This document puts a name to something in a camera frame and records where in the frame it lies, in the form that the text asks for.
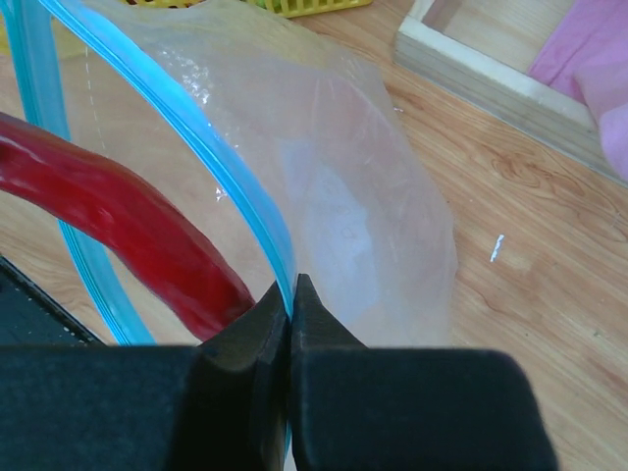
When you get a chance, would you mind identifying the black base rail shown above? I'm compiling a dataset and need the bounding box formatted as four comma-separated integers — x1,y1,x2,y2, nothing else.
0,256,102,346

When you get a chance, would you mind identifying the wooden clothes rack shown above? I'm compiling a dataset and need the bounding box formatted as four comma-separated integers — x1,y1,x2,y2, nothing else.
394,0,620,182

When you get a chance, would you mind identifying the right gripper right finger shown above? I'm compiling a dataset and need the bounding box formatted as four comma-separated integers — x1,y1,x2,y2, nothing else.
289,275,559,470

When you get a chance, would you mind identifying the pink shirt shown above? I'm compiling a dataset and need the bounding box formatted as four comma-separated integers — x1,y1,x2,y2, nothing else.
528,0,627,180

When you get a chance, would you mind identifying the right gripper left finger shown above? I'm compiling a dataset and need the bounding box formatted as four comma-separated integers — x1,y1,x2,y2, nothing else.
1,288,288,470

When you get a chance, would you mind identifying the clear zip top bag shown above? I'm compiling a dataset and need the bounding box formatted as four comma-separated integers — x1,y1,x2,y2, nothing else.
1,1,457,346

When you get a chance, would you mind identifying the red chili pepper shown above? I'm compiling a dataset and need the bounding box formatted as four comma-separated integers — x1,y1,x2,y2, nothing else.
1,114,254,340

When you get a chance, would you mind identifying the yellow plastic basket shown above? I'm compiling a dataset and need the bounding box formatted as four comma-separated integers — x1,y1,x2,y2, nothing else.
127,0,372,18

